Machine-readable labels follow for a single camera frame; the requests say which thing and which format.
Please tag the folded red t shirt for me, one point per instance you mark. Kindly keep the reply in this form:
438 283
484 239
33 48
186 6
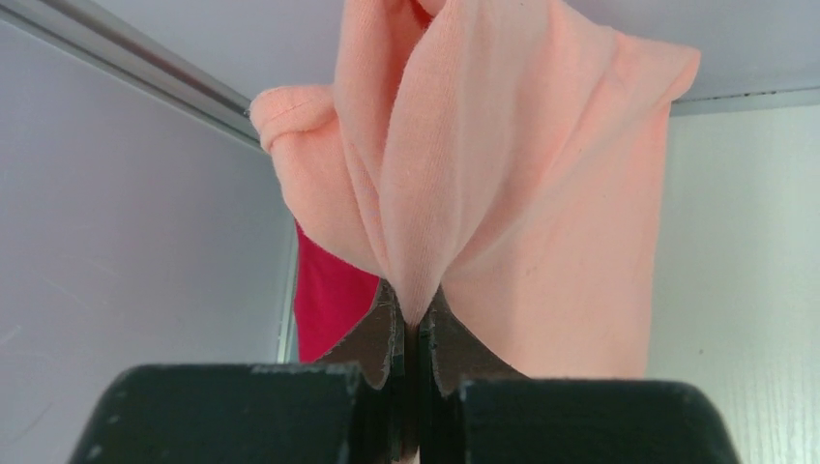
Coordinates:
331 297

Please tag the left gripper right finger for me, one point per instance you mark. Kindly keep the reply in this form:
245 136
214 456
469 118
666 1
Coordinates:
476 408

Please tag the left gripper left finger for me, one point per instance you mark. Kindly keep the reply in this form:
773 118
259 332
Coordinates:
343 408

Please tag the salmon pink t shirt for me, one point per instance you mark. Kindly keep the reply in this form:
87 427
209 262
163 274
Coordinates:
507 153

